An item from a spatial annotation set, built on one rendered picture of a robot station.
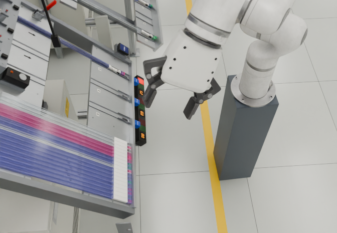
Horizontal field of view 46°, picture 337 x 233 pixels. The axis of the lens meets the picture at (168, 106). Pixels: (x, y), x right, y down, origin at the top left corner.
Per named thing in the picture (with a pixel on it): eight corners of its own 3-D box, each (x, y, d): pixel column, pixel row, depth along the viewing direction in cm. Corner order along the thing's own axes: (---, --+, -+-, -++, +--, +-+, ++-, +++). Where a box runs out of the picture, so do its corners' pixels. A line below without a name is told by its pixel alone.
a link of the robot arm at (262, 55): (252, 44, 157) (264, -4, 137) (297, 61, 152) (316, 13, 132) (240, 64, 151) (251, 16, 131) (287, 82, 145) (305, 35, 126)
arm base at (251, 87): (268, 70, 173) (278, 40, 158) (281, 104, 162) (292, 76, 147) (226, 74, 172) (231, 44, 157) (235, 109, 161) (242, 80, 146)
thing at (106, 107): (125, 67, 174) (129, 63, 172) (125, 210, 136) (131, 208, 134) (89, 47, 163) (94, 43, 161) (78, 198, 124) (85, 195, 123)
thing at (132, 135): (123, 71, 176) (133, 62, 172) (123, 213, 138) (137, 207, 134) (121, 69, 175) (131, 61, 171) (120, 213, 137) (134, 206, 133)
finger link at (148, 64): (185, 57, 75) (175, 83, 77) (148, 47, 72) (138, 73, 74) (187, 60, 74) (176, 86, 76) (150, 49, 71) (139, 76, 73)
